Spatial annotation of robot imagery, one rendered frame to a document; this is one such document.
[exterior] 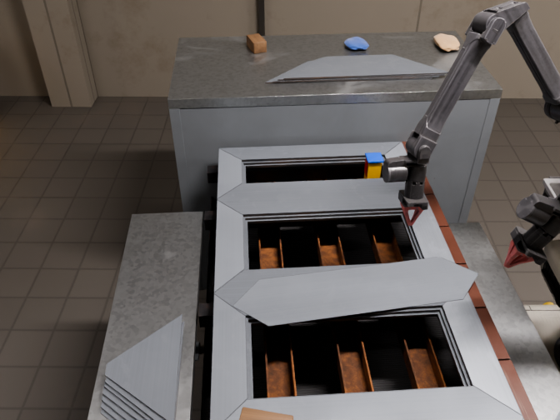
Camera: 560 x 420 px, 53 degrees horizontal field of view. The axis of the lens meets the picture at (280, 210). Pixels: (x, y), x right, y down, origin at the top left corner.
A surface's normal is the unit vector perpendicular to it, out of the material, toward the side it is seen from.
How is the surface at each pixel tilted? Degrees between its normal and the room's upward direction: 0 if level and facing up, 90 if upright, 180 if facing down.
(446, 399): 0
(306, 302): 0
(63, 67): 90
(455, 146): 90
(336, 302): 0
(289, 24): 90
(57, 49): 90
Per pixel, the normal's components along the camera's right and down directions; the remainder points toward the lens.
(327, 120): 0.07, 0.63
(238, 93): 0.00, -0.78
